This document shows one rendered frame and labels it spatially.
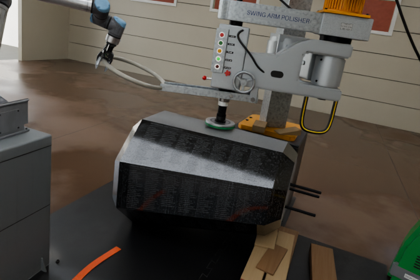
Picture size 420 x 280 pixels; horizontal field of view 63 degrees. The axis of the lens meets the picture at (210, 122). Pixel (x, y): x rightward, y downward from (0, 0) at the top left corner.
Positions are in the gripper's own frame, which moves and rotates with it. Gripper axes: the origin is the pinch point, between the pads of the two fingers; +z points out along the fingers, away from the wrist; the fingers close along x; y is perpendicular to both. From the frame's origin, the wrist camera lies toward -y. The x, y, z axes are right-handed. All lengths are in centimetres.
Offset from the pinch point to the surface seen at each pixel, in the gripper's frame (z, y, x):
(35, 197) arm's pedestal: 61, 71, -19
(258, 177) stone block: 6, 91, 93
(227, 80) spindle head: -33, 41, 71
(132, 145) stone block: 33, 37, 31
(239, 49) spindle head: -54, 39, 69
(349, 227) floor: 43, 70, 235
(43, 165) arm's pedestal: 44, 65, -21
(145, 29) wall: 54, -681, 189
